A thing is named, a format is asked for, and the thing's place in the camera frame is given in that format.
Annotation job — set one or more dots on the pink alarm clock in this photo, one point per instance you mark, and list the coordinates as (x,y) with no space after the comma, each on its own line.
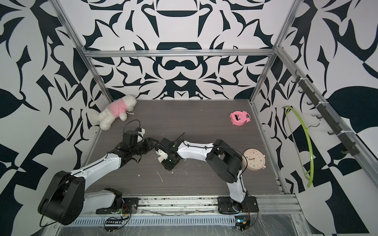
(239,118)

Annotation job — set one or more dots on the beige round clock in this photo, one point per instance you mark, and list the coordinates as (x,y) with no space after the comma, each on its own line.
(255,160)

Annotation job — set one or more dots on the black hook rack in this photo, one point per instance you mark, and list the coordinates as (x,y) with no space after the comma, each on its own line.
(326,114)

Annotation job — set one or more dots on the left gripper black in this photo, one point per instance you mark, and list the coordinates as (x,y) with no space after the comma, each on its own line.
(149,143)

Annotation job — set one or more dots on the green hoop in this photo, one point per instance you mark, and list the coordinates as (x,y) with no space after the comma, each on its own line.
(309,175)

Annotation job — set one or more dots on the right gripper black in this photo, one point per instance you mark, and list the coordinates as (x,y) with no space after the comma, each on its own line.
(166,165)

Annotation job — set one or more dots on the aluminium front rail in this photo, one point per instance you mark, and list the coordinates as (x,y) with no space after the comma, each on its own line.
(269,204)

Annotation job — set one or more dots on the white plush toy pink shirt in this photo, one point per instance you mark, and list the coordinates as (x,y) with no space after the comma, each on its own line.
(118,109)

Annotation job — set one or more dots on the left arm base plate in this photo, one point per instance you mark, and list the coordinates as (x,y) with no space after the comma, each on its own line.
(120,206)

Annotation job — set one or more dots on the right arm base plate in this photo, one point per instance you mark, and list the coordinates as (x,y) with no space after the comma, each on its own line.
(228,206)

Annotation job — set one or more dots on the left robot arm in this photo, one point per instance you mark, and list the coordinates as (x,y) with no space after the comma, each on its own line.
(66,198)

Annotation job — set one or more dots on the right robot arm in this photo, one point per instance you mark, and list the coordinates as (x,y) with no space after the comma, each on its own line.
(224,160)

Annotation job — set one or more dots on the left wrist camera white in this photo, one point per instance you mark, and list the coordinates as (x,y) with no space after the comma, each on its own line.
(141,133)

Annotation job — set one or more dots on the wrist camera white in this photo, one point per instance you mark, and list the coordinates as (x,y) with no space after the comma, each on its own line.
(162,156)
(141,133)

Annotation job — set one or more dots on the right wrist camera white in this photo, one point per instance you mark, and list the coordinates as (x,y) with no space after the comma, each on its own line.
(162,156)

